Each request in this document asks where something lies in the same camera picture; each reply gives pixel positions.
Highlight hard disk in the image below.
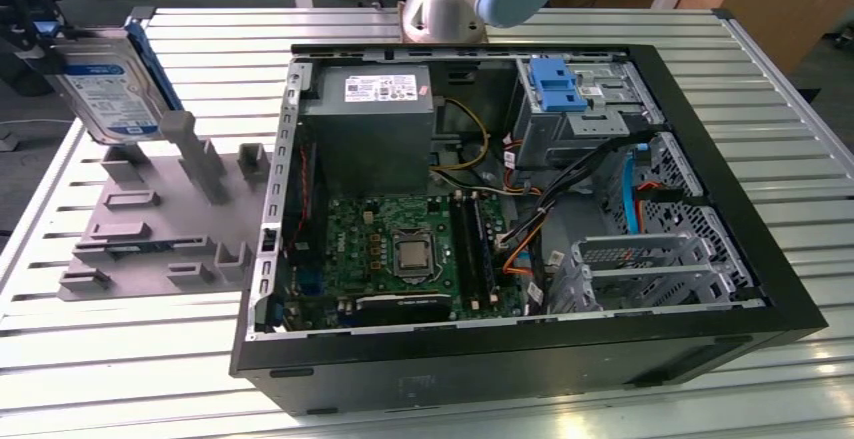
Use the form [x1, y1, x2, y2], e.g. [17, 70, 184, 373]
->
[32, 19, 187, 146]

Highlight blue data wire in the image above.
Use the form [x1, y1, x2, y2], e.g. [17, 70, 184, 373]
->
[618, 142, 654, 236]

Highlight orange red power wire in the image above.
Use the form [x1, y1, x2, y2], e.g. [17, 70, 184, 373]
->
[632, 182, 686, 235]

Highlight silver disk bay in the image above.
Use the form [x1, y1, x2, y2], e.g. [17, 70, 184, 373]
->
[543, 231, 766, 313]

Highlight black mesh wastebasket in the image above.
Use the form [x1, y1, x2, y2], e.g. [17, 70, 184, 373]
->
[0, 61, 59, 96]

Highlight grey parts rack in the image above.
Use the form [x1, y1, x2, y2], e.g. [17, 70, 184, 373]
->
[57, 111, 275, 304]

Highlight grey power supply unit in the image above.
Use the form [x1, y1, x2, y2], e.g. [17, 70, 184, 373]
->
[296, 61, 439, 200]

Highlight green motherboard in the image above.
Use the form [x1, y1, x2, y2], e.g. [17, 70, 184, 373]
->
[286, 189, 532, 331]

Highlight CPU socket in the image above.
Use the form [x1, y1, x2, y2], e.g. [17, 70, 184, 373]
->
[387, 227, 447, 281]

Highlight silver CPU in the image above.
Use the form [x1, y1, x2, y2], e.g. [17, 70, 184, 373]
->
[398, 241, 434, 268]

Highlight blue plastic drive latch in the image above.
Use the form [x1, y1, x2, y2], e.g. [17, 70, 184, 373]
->
[530, 57, 590, 113]

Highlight black graphics card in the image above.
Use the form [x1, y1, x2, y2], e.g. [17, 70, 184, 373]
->
[346, 291, 455, 328]

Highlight black RAM stick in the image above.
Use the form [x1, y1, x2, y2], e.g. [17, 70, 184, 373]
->
[466, 191, 500, 306]

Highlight silver optical drive cage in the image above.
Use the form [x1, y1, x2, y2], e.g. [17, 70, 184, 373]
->
[512, 53, 668, 170]

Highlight black PC case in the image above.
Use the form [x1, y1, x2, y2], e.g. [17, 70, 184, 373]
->
[228, 42, 831, 416]

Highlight wooden cabinet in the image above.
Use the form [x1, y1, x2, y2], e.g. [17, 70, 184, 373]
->
[679, 0, 854, 75]

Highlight black chair base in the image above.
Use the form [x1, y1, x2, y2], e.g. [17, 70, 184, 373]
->
[821, 21, 854, 53]

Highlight white floor cable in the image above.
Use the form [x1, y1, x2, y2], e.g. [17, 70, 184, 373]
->
[0, 117, 76, 130]

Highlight yellow wires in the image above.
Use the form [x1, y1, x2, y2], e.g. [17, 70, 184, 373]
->
[430, 97, 494, 173]

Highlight white yellow wire bundle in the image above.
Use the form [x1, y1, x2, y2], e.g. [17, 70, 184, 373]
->
[430, 167, 543, 199]

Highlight orange wire loop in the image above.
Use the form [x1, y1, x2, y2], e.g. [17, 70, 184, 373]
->
[498, 236, 536, 278]

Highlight black cable bundle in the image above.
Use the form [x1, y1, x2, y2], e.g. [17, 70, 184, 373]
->
[530, 126, 668, 220]

